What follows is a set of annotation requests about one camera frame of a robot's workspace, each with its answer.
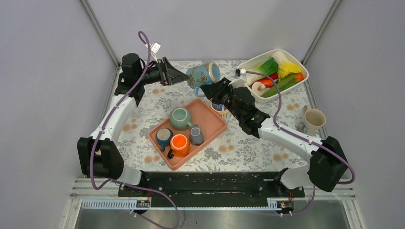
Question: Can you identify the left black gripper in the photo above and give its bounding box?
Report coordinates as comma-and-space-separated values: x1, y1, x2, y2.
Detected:
138, 57, 190, 86

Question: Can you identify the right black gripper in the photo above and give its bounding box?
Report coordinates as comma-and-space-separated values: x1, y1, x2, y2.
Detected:
200, 77, 243, 120

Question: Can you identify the light blue butterfly mug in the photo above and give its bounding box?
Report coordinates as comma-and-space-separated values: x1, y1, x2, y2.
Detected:
186, 62, 221, 97

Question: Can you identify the teal green round mug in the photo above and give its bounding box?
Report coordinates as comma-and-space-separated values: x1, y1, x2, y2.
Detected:
169, 107, 194, 131

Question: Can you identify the grey small mug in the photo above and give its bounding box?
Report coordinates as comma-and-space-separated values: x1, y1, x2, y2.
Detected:
189, 124, 204, 146

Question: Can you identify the dark blue small mug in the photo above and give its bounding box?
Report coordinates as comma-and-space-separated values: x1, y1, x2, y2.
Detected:
155, 128, 173, 152

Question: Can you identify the orange mug black handle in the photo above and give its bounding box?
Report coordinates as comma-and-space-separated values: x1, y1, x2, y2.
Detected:
167, 134, 190, 159

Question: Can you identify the cream floral tall mug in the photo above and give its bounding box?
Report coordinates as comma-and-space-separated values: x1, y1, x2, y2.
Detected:
297, 105, 326, 136

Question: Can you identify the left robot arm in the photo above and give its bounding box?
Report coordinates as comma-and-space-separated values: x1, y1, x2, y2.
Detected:
77, 53, 188, 196

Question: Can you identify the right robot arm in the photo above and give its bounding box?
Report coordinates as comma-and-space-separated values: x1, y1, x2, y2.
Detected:
201, 78, 350, 197

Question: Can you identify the pink plastic tray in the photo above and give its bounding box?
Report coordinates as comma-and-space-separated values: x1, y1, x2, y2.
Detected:
148, 99, 227, 171

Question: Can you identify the toy mushroom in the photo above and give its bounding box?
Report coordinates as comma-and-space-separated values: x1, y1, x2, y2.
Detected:
251, 82, 266, 96

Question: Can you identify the white rectangular basin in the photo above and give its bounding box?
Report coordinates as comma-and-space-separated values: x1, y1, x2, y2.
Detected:
237, 49, 309, 103

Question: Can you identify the toy bok choy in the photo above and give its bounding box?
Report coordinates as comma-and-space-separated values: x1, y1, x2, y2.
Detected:
246, 57, 278, 86

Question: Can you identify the toy red chili pepper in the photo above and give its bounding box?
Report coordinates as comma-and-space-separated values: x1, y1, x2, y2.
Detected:
270, 73, 278, 80

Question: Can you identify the toy napa cabbage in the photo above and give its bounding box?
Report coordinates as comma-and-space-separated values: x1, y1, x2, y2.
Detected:
271, 51, 301, 81

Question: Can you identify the toy green cucumber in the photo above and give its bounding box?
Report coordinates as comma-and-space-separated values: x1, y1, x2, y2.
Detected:
261, 73, 299, 98

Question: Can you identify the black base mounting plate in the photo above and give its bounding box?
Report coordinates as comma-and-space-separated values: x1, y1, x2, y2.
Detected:
118, 172, 305, 208

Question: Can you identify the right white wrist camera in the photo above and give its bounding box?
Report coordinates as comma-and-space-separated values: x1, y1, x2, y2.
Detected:
235, 68, 246, 77

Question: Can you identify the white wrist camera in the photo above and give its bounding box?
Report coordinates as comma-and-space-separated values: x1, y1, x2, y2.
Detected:
235, 68, 246, 77
145, 42, 161, 62

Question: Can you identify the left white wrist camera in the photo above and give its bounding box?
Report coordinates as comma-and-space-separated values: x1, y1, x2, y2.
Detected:
145, 42, 161, 62

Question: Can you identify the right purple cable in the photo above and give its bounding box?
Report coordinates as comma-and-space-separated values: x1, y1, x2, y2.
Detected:
245, 70, 356, 217

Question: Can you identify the purple cable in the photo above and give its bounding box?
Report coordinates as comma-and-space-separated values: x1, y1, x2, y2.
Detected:
245, 70, 356, 217
89, 31, 181, 229

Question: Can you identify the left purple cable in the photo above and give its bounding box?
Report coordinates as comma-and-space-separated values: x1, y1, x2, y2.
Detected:
89, 31, 181, 229

